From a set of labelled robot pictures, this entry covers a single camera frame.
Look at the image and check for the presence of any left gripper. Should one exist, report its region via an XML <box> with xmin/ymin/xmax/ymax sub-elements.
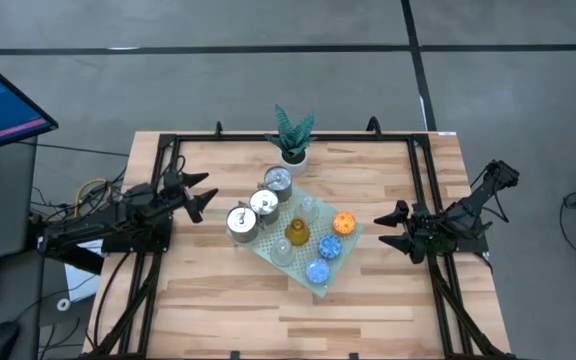
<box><xmin>160</xmin><ymin>172</ymin><xmax>219</xmax><ymax>225</ymax></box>

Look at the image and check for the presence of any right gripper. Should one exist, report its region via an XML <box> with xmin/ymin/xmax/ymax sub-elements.
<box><xmin>373</xmin><ymin>201</ymin><xmax>439</xmax><ymax>265</ymax></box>

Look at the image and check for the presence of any silver lidded candle jar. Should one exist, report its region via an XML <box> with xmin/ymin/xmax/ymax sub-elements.
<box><xmin>225</xmin><ymin>205</ymin><xmax>260</xmax><ymax>245</ymax></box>
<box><xmin>247</xmin><ymin>188</ymin><xmax>282</xmax><ymax>226</ymax></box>
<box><xmin>262</xmin><ymin>165</ymin><xmax>294</xmax><ymax>203</ymax></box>

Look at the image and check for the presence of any orange patterned votive holder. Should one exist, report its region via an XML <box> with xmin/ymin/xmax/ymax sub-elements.
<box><xmin>332</xmin><ymin>210</ymin><xmax>358</xmax><ymax>237</ymax></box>

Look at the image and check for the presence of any blue patterned votive holder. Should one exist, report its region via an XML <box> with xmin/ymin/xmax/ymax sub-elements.
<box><xmin>317</xmin><ymin>234</ymin><xmax>343</xmax><ymax>260</ymax></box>
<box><xmin>305</xmin><ymin>257</ymin><xmax>332</xmax><ymax>286</ymax></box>

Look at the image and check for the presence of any clear glass candlestick holder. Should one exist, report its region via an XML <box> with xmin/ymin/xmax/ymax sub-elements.
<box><xmin>295</xmin><ymin>194</ymin><xmax>321</xmax><ymax>225</ymax></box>
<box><xmin>269</xmin><ymin>238</ymin><xmax>297</xmax><ymax>268</ymax></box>

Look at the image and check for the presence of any amber glass candlestick holder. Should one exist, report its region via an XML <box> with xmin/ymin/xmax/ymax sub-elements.
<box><xmin>284</xmin><ymin>217</ymin><xmax>312</xmax><ymax>247</ymax></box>

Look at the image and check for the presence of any green perforated metal shelf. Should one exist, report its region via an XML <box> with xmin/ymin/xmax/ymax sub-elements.
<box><xmin>225</xmin><ymin>180</ymin><xmax>365</xmax><ymax>299</ymax></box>

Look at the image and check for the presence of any snake plant in white pot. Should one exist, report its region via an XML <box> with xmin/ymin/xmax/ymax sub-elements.
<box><xmin>263</xmin><ymin>103</ymin><xmax>317</xmax><ymax>177</ymax></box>

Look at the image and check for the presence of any white paper sheet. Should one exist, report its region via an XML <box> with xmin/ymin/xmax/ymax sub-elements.
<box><xmin>63</xmin><ymin>234</ymin><xmax>107</xmax><ymax>303</ymax></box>

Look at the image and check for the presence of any grey desk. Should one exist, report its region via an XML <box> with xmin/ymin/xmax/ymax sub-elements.
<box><xmin>0</xmin><ymin>135</ymin><xmax>47</xmax><ymax>360</ymax></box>

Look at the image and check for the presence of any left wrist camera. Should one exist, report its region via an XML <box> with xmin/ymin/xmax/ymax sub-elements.
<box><xmin>165</xmin><ymin>169</ymin><xmax>185</xmax><ymax>194</ymax></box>

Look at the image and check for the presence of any black aluminium table frame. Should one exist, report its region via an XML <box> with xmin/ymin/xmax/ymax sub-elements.
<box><xmin>81</xmin><ymin>115</ymin><xmax>518</xmax><ymax>360</ymax></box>

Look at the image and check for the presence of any yellow cable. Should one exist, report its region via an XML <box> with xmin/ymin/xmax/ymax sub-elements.
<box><xmin>72</xmin><ymin>178</ymin><xmax>112</xmax><ymax>216</ymax></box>

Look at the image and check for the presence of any black floor cable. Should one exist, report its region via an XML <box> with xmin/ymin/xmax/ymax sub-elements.
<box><xmin>17</xmin><ymin>141</ymin><xmax>130</xmax><ymax>158</ymax></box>

